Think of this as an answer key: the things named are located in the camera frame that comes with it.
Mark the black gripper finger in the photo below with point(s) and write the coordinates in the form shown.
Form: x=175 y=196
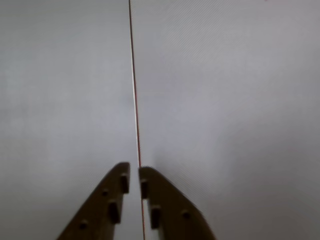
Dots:
x=97 y=215
x=175 y=212

